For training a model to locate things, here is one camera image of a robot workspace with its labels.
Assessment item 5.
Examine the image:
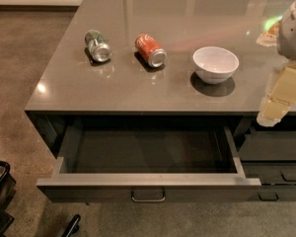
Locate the metal drawer handle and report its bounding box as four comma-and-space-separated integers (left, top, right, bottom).
131, 191, 166, 202

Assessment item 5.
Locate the red coke can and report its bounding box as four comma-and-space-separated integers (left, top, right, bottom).
135, 34, 167, 68

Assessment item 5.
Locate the black cart with items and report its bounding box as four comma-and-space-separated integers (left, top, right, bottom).
0, 161, 16, 237

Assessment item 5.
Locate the white bowl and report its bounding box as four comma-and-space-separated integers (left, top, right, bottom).
192, 46, 240, 84

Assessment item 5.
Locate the green soda can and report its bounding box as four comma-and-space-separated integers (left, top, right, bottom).
85, 30, 111, 62

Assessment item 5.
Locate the black chair leg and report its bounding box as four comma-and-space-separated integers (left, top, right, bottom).
61, 214, 81, 237

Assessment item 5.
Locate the lower right drawer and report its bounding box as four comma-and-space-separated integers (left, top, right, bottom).
239, 127, 296, 201

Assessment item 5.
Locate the open grey top drawer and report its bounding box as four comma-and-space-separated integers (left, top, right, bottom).
37, 127, 261, 203

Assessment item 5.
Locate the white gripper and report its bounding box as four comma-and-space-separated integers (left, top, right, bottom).
257, 0, 296, 127

